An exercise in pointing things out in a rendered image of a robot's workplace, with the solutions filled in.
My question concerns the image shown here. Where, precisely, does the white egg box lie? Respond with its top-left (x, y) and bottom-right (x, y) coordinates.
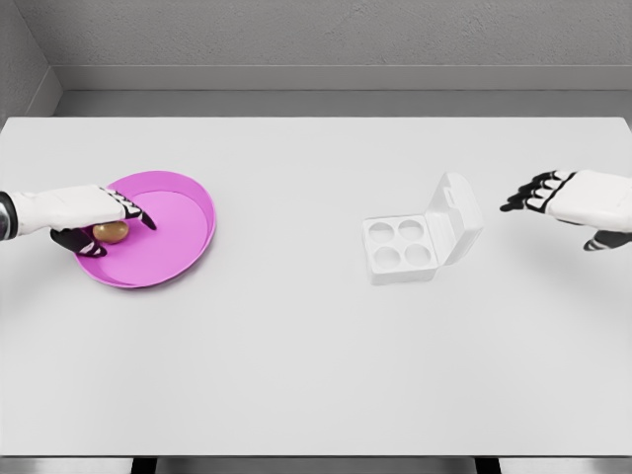
top-left (360, 171), bottom-right (484, 287)

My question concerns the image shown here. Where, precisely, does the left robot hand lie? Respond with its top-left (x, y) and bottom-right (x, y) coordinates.
top-left (44, 184), bottom-right (158, 259)

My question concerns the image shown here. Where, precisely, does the brown egg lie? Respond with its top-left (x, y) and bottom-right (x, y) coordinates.
top-left (92, 221), bottom-right (130, 245)

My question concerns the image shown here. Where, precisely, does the pink round plate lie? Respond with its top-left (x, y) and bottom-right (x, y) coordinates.
top-left (72, 170), bottom-right (217, 290)

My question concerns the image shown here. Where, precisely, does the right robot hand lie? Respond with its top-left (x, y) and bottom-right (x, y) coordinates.
top-left (499, 169), bottom-right (632, 253)

